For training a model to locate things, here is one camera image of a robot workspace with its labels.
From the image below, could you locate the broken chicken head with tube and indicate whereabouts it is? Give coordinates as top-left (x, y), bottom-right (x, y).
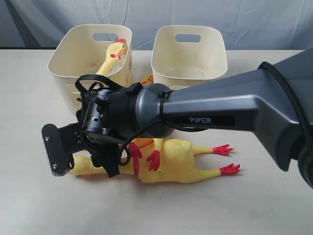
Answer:
top-left (96, 39), bottom-right (128, 76)

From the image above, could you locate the white backdrop curtain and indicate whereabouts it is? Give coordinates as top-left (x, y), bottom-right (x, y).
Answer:
top-left (0, 0), bottom-right (313, 50)

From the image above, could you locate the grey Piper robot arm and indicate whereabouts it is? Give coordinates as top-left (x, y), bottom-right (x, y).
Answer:
top-left (75, 49), bottom-right (313, 186)

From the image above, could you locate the small yellow rubber chicken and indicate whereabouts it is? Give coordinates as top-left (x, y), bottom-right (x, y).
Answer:
top-left (118, 74), bottom-right (164, 178)

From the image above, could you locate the large yellow rubber chicken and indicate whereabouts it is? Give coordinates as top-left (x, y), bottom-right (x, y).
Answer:
top-left (69, 138), bottom-right (241, 184)

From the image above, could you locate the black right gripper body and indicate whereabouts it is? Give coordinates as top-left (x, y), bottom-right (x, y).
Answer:
top-left (77, 88), bottom-right (137, 147)

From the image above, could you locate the cream bin marked X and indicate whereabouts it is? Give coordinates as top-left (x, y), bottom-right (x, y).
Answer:
top-left (48, 24), bottom-right (133, 114)

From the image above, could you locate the cream bin marked O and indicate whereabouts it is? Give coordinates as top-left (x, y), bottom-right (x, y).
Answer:
top-left (151, 25), bottom-right (228, 90)

